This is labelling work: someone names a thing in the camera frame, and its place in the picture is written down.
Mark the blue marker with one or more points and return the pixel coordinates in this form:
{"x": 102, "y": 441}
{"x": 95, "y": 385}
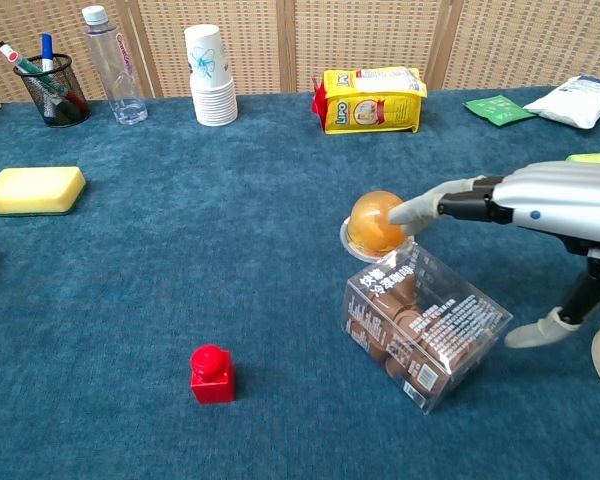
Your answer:
{"x": 46, "y": 50}

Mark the white marker with red band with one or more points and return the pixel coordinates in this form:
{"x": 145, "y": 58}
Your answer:
{"x": 11, "y": 54}

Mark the blue felt table cover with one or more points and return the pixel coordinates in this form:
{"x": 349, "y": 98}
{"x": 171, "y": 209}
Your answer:
{"x": 130, "y": 310}

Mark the small red toy brick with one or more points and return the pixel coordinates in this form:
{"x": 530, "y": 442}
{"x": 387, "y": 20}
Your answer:
{"x": 212, "y": 380}

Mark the wicker folding screen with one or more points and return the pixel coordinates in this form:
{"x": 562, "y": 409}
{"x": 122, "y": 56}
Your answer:
{"x": 360, "y": 40}

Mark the black mesh pen holder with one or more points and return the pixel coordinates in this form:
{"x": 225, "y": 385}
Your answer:
{"x": 62, "y": 107}

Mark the clear plastic water bottle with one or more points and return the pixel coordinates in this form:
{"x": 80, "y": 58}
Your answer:
{"x": 117, "y": 70}

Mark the clear box of brown capsules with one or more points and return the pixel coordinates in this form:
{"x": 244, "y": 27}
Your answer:
{"x": 420, "y": 330}

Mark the green marker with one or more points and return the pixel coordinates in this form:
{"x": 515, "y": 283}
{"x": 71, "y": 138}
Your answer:
{"x": 30, "y": 66}

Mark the flat green sachet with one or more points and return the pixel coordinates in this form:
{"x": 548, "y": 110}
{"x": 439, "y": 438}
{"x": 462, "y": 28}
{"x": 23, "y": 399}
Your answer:
{"x": 497, "y": 110}

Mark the yellow Lipo snack package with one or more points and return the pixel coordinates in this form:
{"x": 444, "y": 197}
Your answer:
{"x": 375, "y": 107}

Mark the white plastic packet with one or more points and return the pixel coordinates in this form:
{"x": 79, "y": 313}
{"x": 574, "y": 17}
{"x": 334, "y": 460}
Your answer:
{"x": 575, "y": 102}

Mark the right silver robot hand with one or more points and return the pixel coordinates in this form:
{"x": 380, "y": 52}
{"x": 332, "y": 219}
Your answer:
{"x": 565, "y": 200}

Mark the yellow sponge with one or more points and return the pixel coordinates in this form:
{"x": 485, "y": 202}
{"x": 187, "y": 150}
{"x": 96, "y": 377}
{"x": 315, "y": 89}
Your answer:
{"x": 32, "y": 189}

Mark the stack of white paper cups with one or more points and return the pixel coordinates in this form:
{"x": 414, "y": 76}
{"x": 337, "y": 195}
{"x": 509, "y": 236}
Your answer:
{"x": 210, "y": 85}

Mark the orange bun in clear dome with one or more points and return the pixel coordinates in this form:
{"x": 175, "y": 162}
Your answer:
{"x": 370, "y": 225}

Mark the green tissue pack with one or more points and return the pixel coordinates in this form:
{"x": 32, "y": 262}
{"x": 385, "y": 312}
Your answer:
{"x": 597, "y": 158}

